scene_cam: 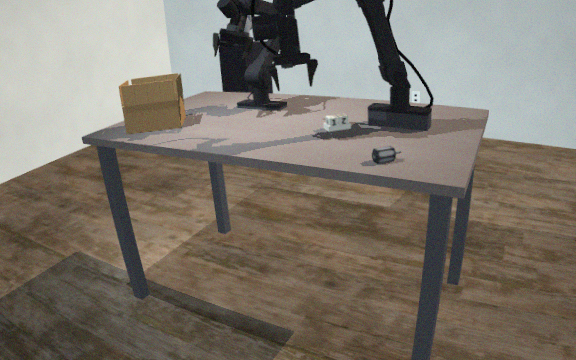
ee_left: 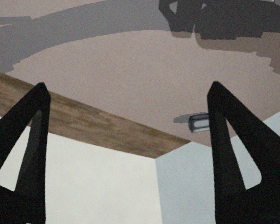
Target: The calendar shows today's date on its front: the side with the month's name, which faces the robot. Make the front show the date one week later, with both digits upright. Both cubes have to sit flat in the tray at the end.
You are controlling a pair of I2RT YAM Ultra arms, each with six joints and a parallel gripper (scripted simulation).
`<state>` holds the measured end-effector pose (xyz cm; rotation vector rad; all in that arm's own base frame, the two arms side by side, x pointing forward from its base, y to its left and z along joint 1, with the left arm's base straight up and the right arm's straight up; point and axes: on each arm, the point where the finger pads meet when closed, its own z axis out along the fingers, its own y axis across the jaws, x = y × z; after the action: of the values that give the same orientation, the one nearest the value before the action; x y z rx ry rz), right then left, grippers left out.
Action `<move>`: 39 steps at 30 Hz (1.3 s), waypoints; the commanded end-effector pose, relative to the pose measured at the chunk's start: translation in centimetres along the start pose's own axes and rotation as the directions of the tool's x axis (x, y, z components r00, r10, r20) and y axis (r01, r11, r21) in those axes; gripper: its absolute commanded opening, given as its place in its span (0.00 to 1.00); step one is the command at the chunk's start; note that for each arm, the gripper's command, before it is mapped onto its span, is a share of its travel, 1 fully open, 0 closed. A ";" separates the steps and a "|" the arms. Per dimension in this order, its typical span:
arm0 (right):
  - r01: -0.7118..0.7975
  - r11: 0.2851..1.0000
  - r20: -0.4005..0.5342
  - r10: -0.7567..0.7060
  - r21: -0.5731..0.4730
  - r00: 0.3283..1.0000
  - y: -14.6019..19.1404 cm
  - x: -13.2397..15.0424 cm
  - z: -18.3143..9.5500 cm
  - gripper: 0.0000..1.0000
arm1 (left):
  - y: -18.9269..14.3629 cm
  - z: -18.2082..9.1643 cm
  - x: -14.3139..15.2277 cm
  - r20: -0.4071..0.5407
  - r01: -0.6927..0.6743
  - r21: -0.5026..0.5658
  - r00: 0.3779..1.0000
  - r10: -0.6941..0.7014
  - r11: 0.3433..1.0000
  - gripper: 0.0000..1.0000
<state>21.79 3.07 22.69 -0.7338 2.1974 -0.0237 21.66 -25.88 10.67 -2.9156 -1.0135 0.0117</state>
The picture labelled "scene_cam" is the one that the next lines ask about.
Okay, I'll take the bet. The brown cardboard box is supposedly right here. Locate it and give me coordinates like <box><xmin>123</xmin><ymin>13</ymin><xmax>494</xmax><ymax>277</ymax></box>
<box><xmin>119</xmin><ymin>73</ymin><xmax>186</xmax><ymax>134</ymax></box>

